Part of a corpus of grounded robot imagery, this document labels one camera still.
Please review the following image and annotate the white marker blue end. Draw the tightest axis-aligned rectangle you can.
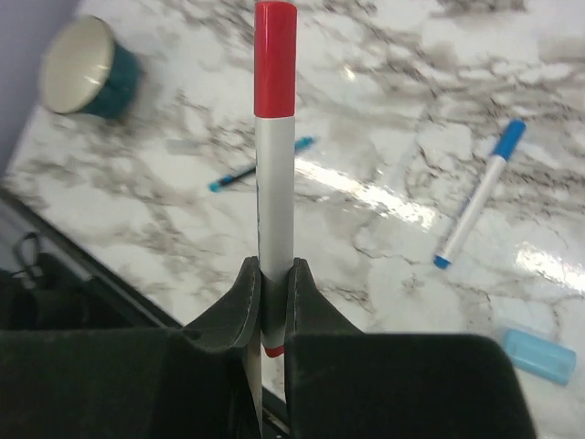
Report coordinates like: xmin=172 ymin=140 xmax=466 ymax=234
xmin=433 ymin=120 xmax=527 ymax=270

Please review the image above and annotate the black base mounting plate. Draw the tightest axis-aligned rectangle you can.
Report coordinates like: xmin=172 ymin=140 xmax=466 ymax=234
xmin=1 ymin=188 xmax=182 ymax=328

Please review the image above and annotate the blue transparent gel pen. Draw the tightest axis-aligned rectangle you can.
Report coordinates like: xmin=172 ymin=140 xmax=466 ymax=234
xmin=207 ymin=134 xmax=317 ymax=192

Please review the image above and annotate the white marker red tip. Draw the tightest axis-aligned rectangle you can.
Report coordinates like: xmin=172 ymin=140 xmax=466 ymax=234
xmin=255 ymin=116 xmax=295 ymax=358

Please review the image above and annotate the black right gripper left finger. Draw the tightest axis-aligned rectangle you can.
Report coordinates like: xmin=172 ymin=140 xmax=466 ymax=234
xmin=1 ymin=258 xmax=261 ymax=438

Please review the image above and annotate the red marker cap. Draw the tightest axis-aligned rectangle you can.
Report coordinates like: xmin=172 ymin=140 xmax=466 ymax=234
xmin=254 ymin=1 xmax=297 ymax=119

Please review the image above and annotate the teal bowl white inside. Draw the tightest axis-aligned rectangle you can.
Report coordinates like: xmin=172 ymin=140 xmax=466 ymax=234
xmin=38 ymin=16 xmax=142 ymax=120

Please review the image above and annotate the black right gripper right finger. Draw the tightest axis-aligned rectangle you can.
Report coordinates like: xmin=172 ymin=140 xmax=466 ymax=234
xmin=284 ymin=259 xmax=537 ymax=439

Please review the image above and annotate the light blue eraser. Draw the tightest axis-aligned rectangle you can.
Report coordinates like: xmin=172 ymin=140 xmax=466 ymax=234
xmin=502 ymin=329 xmax=577 ymax=386

